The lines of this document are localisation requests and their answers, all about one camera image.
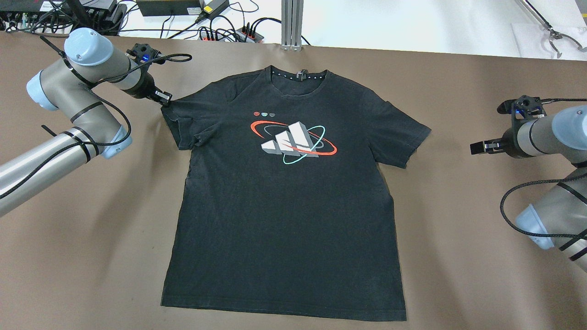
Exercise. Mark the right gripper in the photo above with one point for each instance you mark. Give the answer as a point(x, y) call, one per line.
point(508, 144)

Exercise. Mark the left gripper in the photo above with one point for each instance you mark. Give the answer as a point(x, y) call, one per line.
point(146, 87)

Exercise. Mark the black printed t-shirt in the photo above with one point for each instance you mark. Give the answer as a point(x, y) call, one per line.
point(284, 209)

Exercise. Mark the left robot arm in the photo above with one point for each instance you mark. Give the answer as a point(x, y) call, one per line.
point(88, 59)

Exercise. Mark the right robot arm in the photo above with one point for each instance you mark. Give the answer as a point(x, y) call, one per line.
point(558, 218)

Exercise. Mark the orange power strip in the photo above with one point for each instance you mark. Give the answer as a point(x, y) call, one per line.
point(206, 33)

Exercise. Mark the black power adapter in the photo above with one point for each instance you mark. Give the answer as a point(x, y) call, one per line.
point(215, 8)

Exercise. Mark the metal reacher grabber tool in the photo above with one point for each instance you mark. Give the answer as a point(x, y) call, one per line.
point(553, 35)

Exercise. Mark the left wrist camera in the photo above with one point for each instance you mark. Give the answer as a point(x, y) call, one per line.
point(142, 53)

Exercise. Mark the aluminium frame post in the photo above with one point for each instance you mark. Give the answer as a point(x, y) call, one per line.
point(291, 24)

